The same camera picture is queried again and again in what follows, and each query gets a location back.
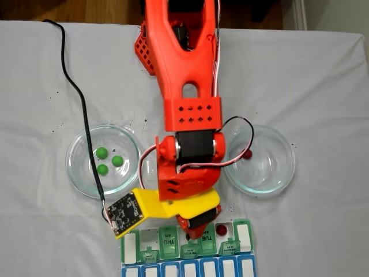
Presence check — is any thin servo wire bundle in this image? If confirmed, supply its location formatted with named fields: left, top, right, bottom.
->
left=139, top=115, right=255, bottom=192

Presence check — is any white wall baseboard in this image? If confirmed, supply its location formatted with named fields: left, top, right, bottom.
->
left=288, top=0, right=308, bottom=31

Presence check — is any white tablecloth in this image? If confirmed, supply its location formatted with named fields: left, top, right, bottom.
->
left=0, top=19, right=369, bottom=277

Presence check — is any black table clamp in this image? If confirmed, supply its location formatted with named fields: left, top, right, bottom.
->
left=140, top=0, right=148, bottom=38

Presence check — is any glass bowl for green balls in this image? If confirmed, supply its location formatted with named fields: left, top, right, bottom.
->
left=65, top=123, right=144, bottom=200

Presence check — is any glass bowl for red balls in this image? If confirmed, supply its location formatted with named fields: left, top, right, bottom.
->
left=224, top=124, right=297, bottom=199

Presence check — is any weekly pill organizer box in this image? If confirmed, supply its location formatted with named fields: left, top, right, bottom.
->
left=119, top=218, right=257, bottom=277

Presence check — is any thick black camera cable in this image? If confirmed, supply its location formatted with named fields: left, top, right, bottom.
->
left=42, top=18, right=116, bottom=230

